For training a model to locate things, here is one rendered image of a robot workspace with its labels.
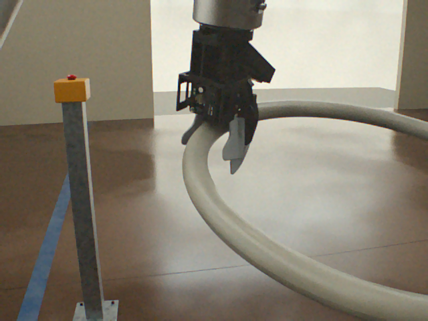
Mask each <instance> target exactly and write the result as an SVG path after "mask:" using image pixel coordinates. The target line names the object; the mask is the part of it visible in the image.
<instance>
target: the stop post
mask: <svg viewBox="0 0 428 321"><path fill-rule="evenodd" d="M53 88H54V96H55V101H56V102H57V103H60V102H61V103H62V115H63V121H64V140H65V147H66V159H67V166H68V178H69V185H70V197H71V204H72V215H73V217H74V229H75V236H76V248H77V255H78V261H79V267H80V279H81V286H82V291H83V298H84V302H80V303H77V306H76V311H75V314H74V319H73V321H116V319H117V313H118V300H109V301H104V293H103V289H102V278H101V271H100V257H99V255H98V241H97V233H96V218H95V210H94V202H93V194H92V180H91V172H90V157H89V149H88V127H87V119H86V104H85V102H86V101H87V100H88V98H89V97H90V83H89V79H88V78H70V79H69V78H63V79H60V80H58V81H56V82H54V83H53Z"/></svg>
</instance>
